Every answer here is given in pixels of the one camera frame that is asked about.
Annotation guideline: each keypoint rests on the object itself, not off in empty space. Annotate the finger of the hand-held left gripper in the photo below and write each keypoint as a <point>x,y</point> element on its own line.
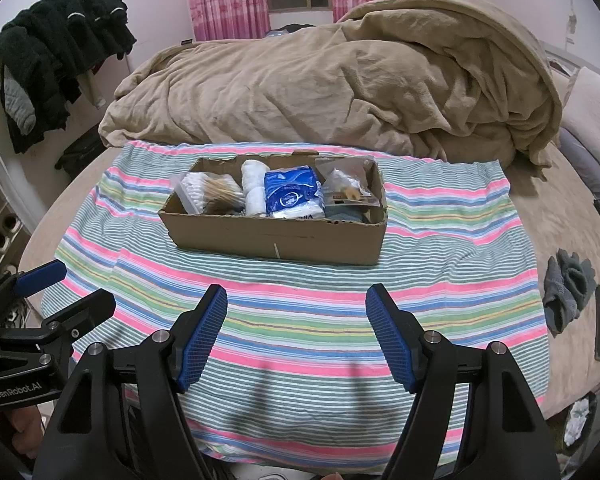
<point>87,310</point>
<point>42,275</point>

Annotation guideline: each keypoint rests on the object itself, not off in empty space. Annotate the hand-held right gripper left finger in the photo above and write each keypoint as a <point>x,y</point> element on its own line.
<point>202,337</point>

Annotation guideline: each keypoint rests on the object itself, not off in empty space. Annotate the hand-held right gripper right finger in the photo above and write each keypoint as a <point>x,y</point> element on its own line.
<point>390,337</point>

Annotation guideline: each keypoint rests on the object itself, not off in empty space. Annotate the cardboard box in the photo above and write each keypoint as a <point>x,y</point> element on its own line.
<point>260,237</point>

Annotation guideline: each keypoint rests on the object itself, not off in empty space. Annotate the dark grey cloth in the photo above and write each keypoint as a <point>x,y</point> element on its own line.
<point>347,215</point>

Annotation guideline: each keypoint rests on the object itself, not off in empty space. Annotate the cotton swab bag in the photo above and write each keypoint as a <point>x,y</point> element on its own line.
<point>205,192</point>

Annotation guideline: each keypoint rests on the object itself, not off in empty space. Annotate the white cloth roll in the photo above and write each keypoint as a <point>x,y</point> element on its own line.
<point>255,185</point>

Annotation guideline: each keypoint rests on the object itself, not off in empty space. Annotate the clear plastic snack bag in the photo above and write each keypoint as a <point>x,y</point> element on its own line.
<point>347,177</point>

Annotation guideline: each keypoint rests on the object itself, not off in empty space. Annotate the blue tissue pack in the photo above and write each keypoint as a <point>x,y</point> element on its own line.
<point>292,192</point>

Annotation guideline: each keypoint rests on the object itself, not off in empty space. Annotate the person's left hand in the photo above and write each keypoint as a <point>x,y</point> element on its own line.
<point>22,425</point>

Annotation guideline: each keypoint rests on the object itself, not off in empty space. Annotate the striped cloth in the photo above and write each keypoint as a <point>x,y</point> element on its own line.
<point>305,310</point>

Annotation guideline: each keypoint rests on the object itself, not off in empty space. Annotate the black suitcase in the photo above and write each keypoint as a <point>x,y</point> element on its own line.
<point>82,155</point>

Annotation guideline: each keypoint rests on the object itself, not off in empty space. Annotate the grey socks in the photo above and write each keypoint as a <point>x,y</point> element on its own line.
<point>570,285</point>

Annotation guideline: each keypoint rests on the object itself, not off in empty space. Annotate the crumpled white bag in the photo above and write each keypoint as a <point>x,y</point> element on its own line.
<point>577,420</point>

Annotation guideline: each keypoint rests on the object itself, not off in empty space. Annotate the hanging dark clothes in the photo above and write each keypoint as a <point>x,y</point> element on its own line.
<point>55,60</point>

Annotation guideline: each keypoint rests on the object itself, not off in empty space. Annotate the beige bed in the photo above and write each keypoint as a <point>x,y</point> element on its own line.
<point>565,200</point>

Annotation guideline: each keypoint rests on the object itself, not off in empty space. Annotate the grey pillow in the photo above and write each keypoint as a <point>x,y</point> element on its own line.
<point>587,170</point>

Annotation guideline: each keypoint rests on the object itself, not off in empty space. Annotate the beige blanket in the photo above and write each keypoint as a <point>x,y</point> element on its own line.
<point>330,85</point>

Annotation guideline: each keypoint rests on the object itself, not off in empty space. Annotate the white flower print pillow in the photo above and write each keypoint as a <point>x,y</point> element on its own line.
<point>597,115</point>

